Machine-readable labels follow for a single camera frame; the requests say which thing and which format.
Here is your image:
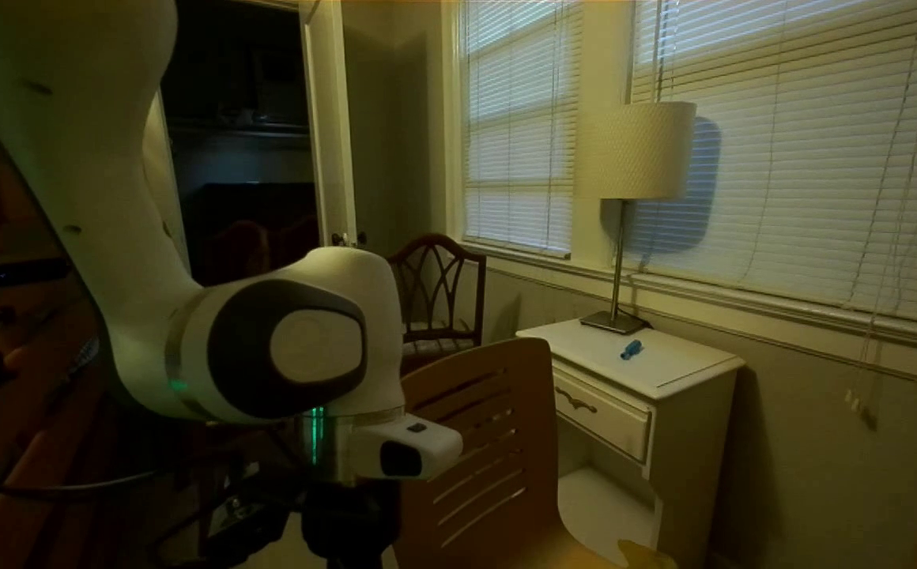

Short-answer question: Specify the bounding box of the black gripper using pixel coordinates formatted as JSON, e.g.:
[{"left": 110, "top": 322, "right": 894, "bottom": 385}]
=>
[{"left": 296, "top": 477, "right": 406, "bottom": 569}]

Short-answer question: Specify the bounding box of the white nightstand drawer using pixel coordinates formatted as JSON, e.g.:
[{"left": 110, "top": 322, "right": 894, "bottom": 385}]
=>
[{"left": 551, "top": 357, "right": 659, "bottom": 468}]

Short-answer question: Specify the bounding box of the dark wooden arched chair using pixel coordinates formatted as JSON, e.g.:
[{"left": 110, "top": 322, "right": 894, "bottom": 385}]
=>
[{"left": 386, "top": 232, "right": 489, "bottom": 374}]

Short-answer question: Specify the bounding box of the brown wooden cabinet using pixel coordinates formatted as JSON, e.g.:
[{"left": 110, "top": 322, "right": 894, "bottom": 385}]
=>
[{"left": 393, "top": 335, "right": 589, "bottom": 569}]

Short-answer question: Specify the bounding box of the white nightstand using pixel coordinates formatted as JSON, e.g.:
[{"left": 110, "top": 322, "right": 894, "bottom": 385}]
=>
[{"left": 516, "top": 315, "right": 748, "bottom": 569}]

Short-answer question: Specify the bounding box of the narrow window blind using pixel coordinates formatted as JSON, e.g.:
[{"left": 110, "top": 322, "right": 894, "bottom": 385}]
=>
[{"left": 458, "top": 0, "right": 578, "bottom": 260}]

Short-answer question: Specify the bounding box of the table lamp with beige shade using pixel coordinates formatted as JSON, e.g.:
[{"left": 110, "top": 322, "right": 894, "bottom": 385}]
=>
[{"left": 578, "top": 99, "right": 698, "bottom": 337}]

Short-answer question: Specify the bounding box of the wide window blind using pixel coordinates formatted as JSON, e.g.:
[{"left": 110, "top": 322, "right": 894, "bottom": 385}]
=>
[{"left": 628, "top": 0, "right": 917, "bottom": 328}]

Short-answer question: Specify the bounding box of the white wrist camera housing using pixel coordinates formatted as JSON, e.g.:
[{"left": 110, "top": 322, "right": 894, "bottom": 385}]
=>
[{"left": 343, "top": 410, "right": 465, "bottom": 488}]

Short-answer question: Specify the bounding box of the blind pull cord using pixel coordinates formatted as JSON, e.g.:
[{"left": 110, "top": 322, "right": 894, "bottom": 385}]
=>
[{"left": 841, "top": 40, "right": 917, "bottom": 432}]

